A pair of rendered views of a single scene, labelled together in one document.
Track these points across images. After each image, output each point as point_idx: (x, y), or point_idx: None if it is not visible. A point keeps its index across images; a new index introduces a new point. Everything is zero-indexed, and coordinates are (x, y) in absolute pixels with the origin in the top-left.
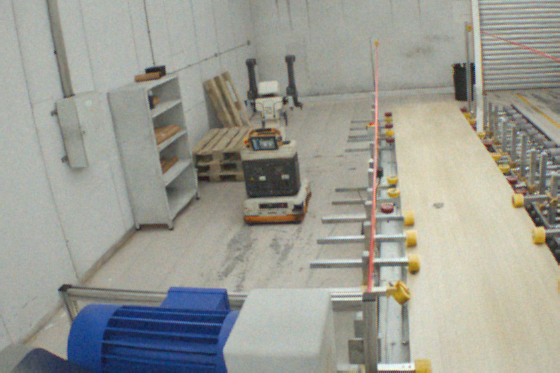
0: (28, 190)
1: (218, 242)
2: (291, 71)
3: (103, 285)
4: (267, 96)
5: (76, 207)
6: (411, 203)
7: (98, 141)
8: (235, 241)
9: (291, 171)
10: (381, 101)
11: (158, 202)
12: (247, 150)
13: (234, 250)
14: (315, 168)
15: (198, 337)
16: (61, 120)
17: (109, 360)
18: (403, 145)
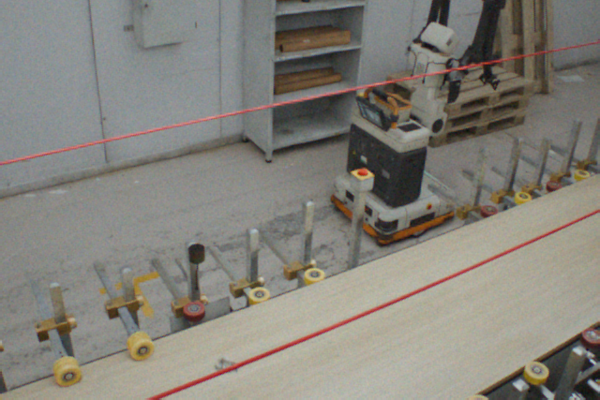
0: (53, 49)
1: (275, 208)
2: (483, 22)
3: (123, 184)
4: (427, 47)
5: (133, 86)
6: (221, 331)
7: (173, 22)
8: (290, 218)
9: (393, 171)
10: None
11: (262, 122)
12: (357, 111)
13: (269, 229)
14: None
15: None
16: None
17: None
18: (472, 234)
